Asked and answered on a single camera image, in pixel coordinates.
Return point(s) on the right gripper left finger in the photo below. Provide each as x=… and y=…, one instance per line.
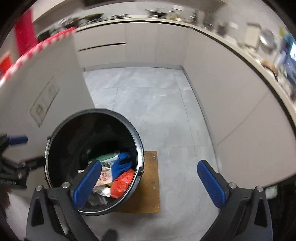
x=53, y=213

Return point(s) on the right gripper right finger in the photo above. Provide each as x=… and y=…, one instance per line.
x=244, y=213

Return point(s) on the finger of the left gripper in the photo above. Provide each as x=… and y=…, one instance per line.
x=11, y=167
x=11, y=141

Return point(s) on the white paper towel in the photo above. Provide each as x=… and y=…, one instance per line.
x=100, y=195

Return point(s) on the orange plastic bag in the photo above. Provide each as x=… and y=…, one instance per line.
x=121, y=184

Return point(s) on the green milk carton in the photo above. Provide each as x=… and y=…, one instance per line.
x=107, y=159

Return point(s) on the blue cloth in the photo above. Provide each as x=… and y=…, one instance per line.
x=122, y=164

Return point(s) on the kitchen window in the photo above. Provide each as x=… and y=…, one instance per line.
x=287, y=49

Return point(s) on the person left hand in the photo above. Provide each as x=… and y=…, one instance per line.
x=4, y=196

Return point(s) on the snack wrapper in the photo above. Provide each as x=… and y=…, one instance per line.
x=105, y=177

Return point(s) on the black plastic bucket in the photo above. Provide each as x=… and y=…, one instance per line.
x=100, y=153

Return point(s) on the red toy kettle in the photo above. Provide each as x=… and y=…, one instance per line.
x=5, y=62

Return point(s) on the small wooden stool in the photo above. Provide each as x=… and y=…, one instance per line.
x=145, y=199

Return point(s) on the red thermos flask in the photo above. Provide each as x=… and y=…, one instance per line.
x=24, y=33

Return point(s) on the red checkered tablecloth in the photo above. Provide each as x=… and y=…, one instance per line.
x=34, y=51

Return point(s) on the brown pot in sink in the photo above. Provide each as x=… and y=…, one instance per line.
x=270, y=66

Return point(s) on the round metal strainer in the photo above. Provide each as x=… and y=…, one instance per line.
x=267, y=39

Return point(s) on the white cutting board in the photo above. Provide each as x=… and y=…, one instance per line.
x=252, y=33

